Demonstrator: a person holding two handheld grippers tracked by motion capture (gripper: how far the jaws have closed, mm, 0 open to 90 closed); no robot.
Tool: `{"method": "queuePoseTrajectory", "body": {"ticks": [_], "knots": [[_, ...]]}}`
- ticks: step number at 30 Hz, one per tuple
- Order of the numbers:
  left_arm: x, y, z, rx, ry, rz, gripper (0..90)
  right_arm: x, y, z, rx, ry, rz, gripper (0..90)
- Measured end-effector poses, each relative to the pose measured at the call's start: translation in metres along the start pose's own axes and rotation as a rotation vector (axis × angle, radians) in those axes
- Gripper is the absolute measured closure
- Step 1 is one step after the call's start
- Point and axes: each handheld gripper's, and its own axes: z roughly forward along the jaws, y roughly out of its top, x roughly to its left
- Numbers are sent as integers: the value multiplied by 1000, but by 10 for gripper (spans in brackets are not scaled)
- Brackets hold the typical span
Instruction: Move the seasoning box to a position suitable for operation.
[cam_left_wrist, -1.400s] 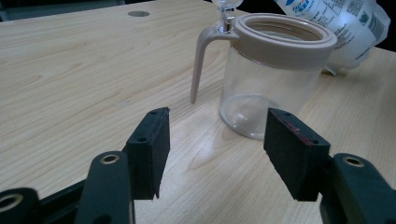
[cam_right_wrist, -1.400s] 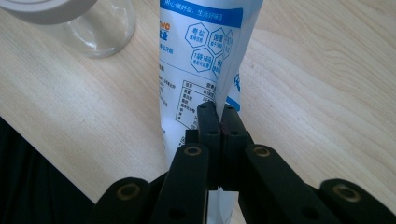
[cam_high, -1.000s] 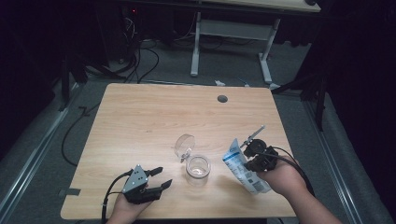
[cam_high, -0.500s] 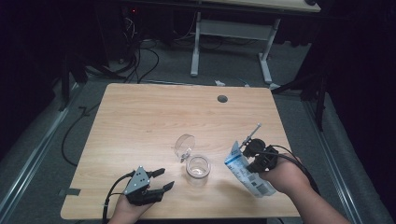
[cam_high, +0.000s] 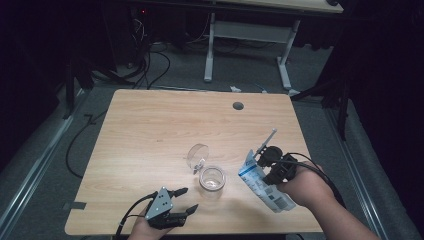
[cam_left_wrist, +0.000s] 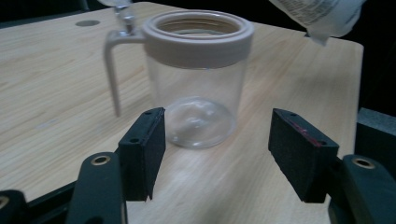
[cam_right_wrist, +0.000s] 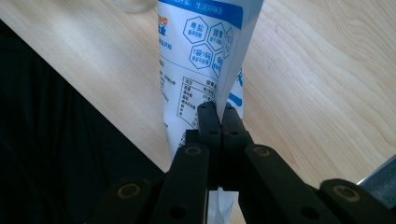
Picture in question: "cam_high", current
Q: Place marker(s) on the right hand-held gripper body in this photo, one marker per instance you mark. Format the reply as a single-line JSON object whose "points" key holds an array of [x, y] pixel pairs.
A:
{"points": [[283, 166]]}

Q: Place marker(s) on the person's right hand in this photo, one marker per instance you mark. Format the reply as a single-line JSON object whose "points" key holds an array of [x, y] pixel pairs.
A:
{"points": [[308, 186]]}

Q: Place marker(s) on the metal floor rail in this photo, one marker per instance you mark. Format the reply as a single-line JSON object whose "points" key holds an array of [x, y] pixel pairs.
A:
{"points": [[36, 160], [356, 160]]}

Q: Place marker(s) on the white scrap on floor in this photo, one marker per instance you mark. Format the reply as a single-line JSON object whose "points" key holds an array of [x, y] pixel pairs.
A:
{"points": [[235, 89]]}

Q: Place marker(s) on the black tripod stand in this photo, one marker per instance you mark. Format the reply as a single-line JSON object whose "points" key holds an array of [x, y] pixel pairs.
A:
{"points": [[343, 110]]}

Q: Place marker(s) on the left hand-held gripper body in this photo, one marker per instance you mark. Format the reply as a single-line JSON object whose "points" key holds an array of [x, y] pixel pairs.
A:
{"points": [[160, 206]]}

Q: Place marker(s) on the grey tape strip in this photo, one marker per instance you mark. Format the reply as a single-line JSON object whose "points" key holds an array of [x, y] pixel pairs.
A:
{"points": [[75, 205]]}

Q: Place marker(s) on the white and blue pouch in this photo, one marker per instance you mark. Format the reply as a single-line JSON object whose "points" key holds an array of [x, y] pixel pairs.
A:
{"points": [[258, 186]]}

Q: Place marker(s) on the clear glass jar with lid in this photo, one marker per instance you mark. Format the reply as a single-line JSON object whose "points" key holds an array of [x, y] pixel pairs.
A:
{"points": [[212, 181]]}

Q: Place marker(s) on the person's left hand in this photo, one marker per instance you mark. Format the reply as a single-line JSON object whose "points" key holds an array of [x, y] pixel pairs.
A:
{"points": [[145, 231]]}

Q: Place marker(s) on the white-framed desk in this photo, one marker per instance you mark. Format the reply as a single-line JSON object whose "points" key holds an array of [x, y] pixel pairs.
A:
{"points": [[250, 31]]}

